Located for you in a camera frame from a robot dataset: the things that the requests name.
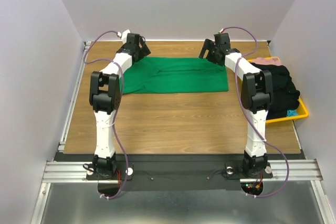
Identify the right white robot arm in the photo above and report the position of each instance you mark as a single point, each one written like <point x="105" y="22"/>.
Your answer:
<point x="255" y="95"/>

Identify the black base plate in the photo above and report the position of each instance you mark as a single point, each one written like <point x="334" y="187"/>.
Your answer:
<point x="140" y="184"/>

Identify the aluminium mounting rail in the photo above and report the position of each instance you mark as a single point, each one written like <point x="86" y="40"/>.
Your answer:
<point x="278" y="170"/>

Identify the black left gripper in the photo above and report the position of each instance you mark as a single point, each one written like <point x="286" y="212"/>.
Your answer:
<point x="144" y="51"/>

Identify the green t shirt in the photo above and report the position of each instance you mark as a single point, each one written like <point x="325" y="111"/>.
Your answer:
<point x="174" y="75"/>

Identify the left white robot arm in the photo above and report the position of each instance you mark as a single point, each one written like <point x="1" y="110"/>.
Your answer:
<point x="105" y="96"/>

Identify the yellow plastic bin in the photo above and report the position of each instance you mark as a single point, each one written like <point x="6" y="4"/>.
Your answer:
<point x="286" y="95"/>

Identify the black t shirt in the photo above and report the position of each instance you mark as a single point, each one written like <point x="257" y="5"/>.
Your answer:
<point x="285" y="93"/>

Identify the pink t shirt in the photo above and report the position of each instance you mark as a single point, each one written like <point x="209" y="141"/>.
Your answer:
<point x="267" y="61"/>

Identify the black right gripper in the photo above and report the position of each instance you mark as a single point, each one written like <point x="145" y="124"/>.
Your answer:
<point x="208" y="51"/>

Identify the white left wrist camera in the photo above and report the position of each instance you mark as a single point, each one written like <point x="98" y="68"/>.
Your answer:
<point x="123" y="35"/>

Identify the teal t shirt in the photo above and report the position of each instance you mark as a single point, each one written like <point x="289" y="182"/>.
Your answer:
<point x="291" y="113"/>

